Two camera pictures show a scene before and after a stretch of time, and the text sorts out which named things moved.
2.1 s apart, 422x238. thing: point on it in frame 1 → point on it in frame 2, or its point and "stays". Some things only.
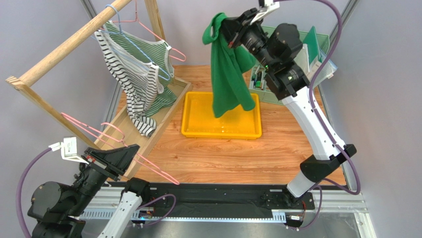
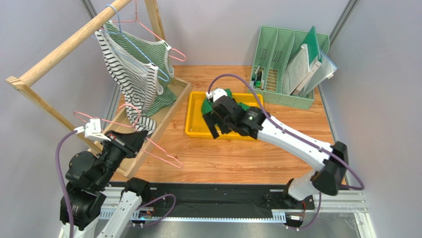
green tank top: x=229 y=65 → x=207 y=106
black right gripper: x=240 y=29 → x=218 y=115
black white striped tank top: x=137 y=80 stays
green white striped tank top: x=151 y=51 stays
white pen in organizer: x=256 y=76 stays
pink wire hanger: x=147 y=165 → x=180 y=166
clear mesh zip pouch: x=329 y=67 stays
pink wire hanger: x=136 y=21 stays
